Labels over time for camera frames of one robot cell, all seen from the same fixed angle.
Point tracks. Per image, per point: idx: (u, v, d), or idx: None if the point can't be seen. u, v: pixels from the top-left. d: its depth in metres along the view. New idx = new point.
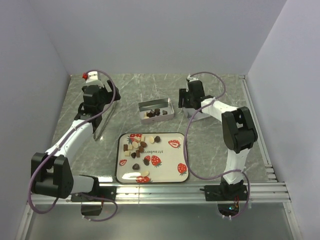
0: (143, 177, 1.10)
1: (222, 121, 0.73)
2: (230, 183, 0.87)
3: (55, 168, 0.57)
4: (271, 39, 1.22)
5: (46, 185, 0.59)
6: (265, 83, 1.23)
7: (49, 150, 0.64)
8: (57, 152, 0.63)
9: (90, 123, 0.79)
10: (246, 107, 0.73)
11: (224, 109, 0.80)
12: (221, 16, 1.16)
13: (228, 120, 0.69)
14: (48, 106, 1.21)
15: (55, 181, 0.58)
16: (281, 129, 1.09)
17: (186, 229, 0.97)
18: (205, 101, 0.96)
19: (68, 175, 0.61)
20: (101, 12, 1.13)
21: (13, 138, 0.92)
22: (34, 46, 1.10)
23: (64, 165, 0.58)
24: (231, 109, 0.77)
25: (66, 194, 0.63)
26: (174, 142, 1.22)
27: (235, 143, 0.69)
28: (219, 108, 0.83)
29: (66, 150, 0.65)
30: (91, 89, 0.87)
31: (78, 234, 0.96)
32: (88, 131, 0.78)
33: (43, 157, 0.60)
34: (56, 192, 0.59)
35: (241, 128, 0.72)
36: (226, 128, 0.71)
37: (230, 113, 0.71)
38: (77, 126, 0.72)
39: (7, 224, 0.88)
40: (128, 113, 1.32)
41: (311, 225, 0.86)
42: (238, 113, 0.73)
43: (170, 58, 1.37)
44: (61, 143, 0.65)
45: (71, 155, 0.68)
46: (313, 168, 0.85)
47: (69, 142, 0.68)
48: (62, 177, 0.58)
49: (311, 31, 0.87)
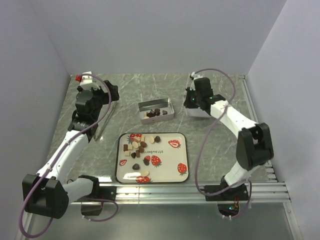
0: (143, 177, 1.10)
1: (239, 139, 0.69)
2: None
3: (48, 190, 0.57)
4: (270, 39, 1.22)
5: (39, 206, 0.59)
6: (265, 83, 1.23)
7: (41, 171, 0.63)
8: (49, 173, 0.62)
9: (85, 134, 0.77)
10: (266, 124, 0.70)
11: (240, 121, 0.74)
12: (222, 17, 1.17)
13: (246, 139, 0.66)
14: (48, 107, 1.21)
15: (48, 202, 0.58)
16: (281, 129, 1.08)
17: (186, 230, 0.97)
18: (216, 104, 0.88)
19: (61, 196, 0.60)
20: (101, 12, 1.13)
21: (13, 138, 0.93)
22: (34, 46, 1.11)
23: (56, 187, 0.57)
24: (249, 123, 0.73)
25: (62, 213, 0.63)
26: (174, 142, 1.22)
27: (250, 164, 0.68)
28: (234, 119, 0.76)
29: (58, 170, 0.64)
30: (83, 96, 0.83)
31: (78, 234, 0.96)
32: (83, 143, 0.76)
33: (34, 180, 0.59)
34: (50, 212, 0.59)
35: (257, 147, 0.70)
36: (241, 147, 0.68)
37: (248, 131, 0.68)
38: (70, 141, 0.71)
39: (8, 223, 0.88)
40: (128, 113, 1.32)
41: (311, 226, 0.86)
42: (258, 130, 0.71)
43: (170, 57, 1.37)
44: (53, 163, 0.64)
45: (65, 172, 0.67)
46: (313, 168, 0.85)
47: (62, 160, 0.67)
48: (54, 199, 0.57)
49: (311, 32, 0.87)
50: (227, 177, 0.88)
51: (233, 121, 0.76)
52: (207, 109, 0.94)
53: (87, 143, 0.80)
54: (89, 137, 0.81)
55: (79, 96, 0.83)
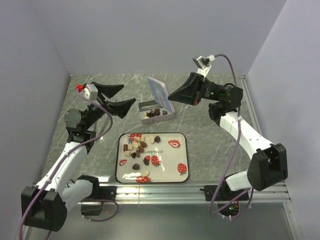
0: (143, 177, 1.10)
1: (251, 161, 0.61)
2: (233, 189, 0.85)
3: (47, 203, 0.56)
4: (270, 39, 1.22)
5: (38, 219, 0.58)
6: (265, 83, 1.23)
7: (40, 183, 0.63)
8: (48, 185, 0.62)
9: (84, 145, 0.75)
10: (284, 146, 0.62)
11: (254, 140, 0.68)
12: (222, 17, 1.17)
13: (261, 165, 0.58)
14: (48, 107, 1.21)
15: (47, 215, 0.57)
16: (281, 129, 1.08)
17: (186, 230, 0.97)
18: (227, 116, 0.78)
19: (60, 208, 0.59)
20: (100, 12, 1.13)
21: (14, 139, 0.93)
22: (34, 46, 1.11)
23: (55, 199, 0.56)
24: (263, 142, 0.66)
25: (61, 225, 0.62)
26: (174, 142, 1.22)
27: (262, 188, 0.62)
28: (248, 137, 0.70)
29: (57, 182, 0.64)
30: (74, 119, 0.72)
31: (77, 234, 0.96)
32: (82, 153, 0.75)
33: (33, 192, 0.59)
34: (48, 224, 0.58)
35: (271, 168, 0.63)
36: (255, 172, 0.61)
37: (265, 155, 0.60)
38: (69, 152, 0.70)
39: (8, 223, 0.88)
40: (128, 113, 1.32)
41: (311, 226, 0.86)
42: (273, 152, 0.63)
43: (170, 57, 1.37)
44: (52, 175, 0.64)
45: (64, 184, 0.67)
46: (313, 168, 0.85)
47: (61, 172, 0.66)
48: (53, 210, 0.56)
49: (311, 32, 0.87)
50: (228, 181, 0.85)
51: (247, 139, 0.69)
52: (216, 118, 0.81)
53: (86, 154, 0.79)
54: (88, 149, 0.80)
55: (68, 120, 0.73)
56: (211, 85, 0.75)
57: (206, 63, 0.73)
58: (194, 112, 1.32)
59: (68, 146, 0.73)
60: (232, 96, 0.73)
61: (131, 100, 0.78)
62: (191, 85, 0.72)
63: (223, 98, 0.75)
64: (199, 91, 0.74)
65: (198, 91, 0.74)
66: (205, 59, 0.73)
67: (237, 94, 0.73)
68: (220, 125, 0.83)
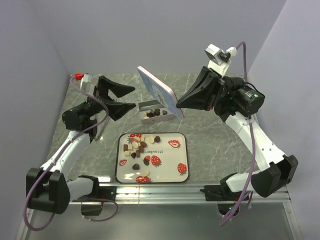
0: (143, 177, 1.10)
1: (261, 172, 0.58)
2: (234, 191, 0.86)
3: (51, 184, 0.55)
4: (270, 38, 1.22)
5: (42, 201, 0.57)
6: (265, 83, 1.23)
7: (44, 165, 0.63)
8: (53, 167, 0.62)
9: (86, 133, 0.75)
10: (296, 159, 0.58)
11: (268, 151, 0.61)
12: (222, 17, 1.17)
13: (270, 179, 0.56)
14: (48, 107, 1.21)
15: (51, 196, 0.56)
16: (281, 129, 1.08)
17: (185, 230, 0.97)
18: (237, 116, 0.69)
19: (64, 190, 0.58)
20: (100, 12, 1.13)
21: (14, 139, 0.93)
22: (34, 46, 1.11)
23: (60, 180, 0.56)
24: (277, 154, 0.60)
25: (64, 208, 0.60)
26: (174, 142, 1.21)
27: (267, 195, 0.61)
28: (260, 146, 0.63)
29: (62, 165, 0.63)
30: (73, 121, 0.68)
31: (78, 234, 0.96)
32: (85, 142, 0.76)
33: (38, 173, 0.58)
34: (53, 206, 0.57)
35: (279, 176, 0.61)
36: (261, 181, 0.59)
37: (279, 170, 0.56)
38: (73, 139, 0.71)
39: (8, 223, 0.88)
40: (128, 113, 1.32)
41: (312, 226, 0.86)
42: (286, 164, 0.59)
43: (170, 57, 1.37)
44: (56, 157, 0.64)
45: (67, 168, 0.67)
46: (312, 168, 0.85)
47: (65, 155, 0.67)
48: (58, 191, 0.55)
49: (311, 32, 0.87)
50: (230, 184, 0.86)
51: (259, 149, 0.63)
52: (222, 113, 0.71)
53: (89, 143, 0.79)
54: (92, 138, 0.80)
55: (66, 121, 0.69)
56: (227, 86, 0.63)
57: (227, 59, 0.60)
58: (194, 112, 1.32)
59: (71, 133, 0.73)
60: (253, 107, 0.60)
61: (129, 105, 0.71)
62: (206, 88, 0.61)
63: (241, 104, 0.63)
64: (215, 95, 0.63)
65: (213, 95, 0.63)
66: (225, 53, 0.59)
67: (258, 104, 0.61)
68: (225, 122, 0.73)
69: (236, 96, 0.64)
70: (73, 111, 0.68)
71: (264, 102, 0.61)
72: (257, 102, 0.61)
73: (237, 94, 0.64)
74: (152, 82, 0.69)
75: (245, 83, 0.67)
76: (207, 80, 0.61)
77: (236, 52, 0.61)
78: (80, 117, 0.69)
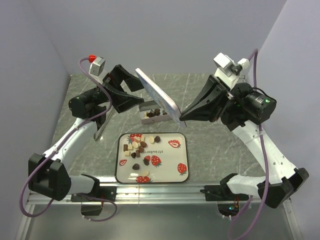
0: (143, 177, 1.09)
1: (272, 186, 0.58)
2: (235, 193, 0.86)
3: (51, 172, 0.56)
4: (270, 39, 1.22)
5: (42, 186, 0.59)
6: (265, 83, 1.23)
7: (47, 152, 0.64)
8: (55, 155, 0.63)
9: (94, 121, 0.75)
10: (307, 172, 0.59)
11: (279, 165, 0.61)
12: (222, 17, 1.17)
13: (281, 194, 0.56)
14: (47, 107, 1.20)
15: (51, 184, 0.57)
16: (280, 129, 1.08)
17: (185, 230, 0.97)
18: (246, 126, 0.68)
19: (64, 179, 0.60)
20: (100, 12, 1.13)
21: (14, 139, 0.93)
22: (34, 46, 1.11)
23: (60, 170, 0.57)
24: (288, 168, 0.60)
25: (64, 195, 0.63)
26: (174, 142, 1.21)
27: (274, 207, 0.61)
28: (271, 160, 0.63)
29: (64, 153, 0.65)
30: (79, 110, 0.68)
31: (77, 234, 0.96)
32: (92, 130, 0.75)
33: (40, 159, 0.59)
34: (52, 193, 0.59)
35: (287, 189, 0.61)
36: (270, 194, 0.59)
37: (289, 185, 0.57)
38: (79, 126, 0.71)
39: (8, 223, 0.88)
40: (128, 113, 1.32)
41: (311, 226, 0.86)
42: (297, 178, 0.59)
43: (170, 57, 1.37)
44: (59, 145, 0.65)
45: (70, 156, 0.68)
46: (312, 168, 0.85)
47: (68, 144, 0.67)
48: (57, 180, 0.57)
49: (311, 31, 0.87)
50: (230, 185, 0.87)
51: (271, 163, 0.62)
52: (230, 122, 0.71)
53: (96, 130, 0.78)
54: (99, 125, 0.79)
55: (72, 108, 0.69)
56: (234, 95, 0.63)
57: (237, 73, 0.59)
58: None
59: (78, 119, 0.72)
60: (264, 113, 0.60)
61: (137, 99, 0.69)
62: (213, 102, 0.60)
63: (251, 111, 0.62)
64: (221, 107, 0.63)
65: (220, 107, 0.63)
66: (236, 67, 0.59)
67: (269, 110, 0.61)
68: (233, 132, 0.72)
69: (244, 103, 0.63)
70: (80, 100, 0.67)
71: (276, 106, 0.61)
72: (268, 108, 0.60)
73: (246, 101, 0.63)
74: (152, 90, 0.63)
75: (252, 89, 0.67)
76: (214, 93, 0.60)
77: (248, 65, 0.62)
78: (86, 106, 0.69)
